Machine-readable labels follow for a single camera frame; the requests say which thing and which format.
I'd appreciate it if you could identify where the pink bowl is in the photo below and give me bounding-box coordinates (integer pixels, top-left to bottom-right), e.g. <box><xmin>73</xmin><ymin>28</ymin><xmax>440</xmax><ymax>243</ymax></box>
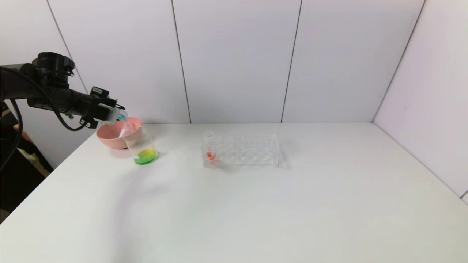
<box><xmin>96</xmin><ymin>117</ymin><xmax>143</xmax><ymax>150</ymax></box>

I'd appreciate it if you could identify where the bare person hand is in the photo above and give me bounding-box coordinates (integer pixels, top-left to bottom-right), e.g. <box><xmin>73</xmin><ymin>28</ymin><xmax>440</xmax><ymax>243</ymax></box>
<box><xmin>13</xmin><ymin>124</ymin><xmax>34</xmax><ymax>144</ymax></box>

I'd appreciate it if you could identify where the test tube with red pigment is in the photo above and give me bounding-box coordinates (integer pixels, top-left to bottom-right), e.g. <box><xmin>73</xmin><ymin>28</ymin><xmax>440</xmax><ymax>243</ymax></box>
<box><xmin>205</xmin><ymin>132</ymin><xmax>218</xmax><ymax>163</ymax></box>

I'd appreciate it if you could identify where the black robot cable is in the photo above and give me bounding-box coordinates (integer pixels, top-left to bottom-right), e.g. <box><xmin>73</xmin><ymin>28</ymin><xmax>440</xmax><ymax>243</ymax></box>
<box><xmin>0</xmin><ymin>98</ymin><xmax>24</xmax><ymax>172</ymax></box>
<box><xmin>53</xmin><ymin>109</ymin><xmax>91</xmax><ymax>132</ymax></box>

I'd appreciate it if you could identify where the clear glass beaker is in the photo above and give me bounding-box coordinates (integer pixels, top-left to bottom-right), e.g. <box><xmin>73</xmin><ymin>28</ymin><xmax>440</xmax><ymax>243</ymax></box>
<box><xmin>124</xmin><ymin>126</ymin><xmax>159</xmax><ymax>165</ymax></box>

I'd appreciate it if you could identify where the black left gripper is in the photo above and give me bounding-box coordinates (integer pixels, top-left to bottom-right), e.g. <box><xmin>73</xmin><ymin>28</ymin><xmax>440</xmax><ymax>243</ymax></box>
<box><xmin>69</xmin><ymin>86</ymin><xmax>125</xmax><ymax>129</ymax></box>

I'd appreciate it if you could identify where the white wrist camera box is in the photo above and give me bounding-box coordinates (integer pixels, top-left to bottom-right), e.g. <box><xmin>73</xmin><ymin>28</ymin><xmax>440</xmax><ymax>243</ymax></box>
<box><xmin>98</xmin><ymin>103</ymin><xmax>120</xmax><ymax>122</ymax></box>

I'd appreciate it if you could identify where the test tube with yellow pigment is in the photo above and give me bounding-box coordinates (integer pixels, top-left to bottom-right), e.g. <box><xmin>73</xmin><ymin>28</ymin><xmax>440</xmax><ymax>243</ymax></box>
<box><xmin>118</xmin><ymin>124</ymin><xmax>134</xmax><ymax>140</ymax></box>

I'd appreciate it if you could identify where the clear acrylic test tube rack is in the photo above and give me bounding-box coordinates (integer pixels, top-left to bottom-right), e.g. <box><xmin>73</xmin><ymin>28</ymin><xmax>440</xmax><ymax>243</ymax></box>
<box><xmin>202</xmin><ymin>131</ymin><xmax>280</xmax><ymax>168</ymax></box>

